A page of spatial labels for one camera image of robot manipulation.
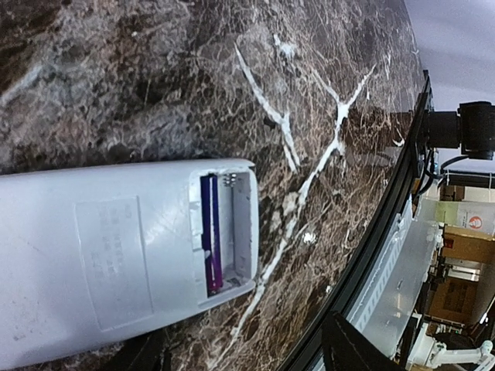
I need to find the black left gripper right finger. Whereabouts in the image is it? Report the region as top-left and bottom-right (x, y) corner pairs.
(322, 311), (404, 371)

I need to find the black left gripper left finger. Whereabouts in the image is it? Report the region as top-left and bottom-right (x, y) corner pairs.
(111, 332), (170, 370)

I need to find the white remote control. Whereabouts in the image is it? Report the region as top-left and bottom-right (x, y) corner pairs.
(1, 158), (259, 369)

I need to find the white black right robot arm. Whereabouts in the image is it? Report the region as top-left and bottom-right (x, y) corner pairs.
(405, 101), (494, 161)

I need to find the purple battery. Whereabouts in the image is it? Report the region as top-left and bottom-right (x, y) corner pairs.
(200, 174), (223, 296)

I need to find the white slotted cable duct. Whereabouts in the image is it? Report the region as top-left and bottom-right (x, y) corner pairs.
(346, 195), (413, 341)

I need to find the black front rail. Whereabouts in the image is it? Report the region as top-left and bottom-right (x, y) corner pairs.
(278, 69), (434, 371)

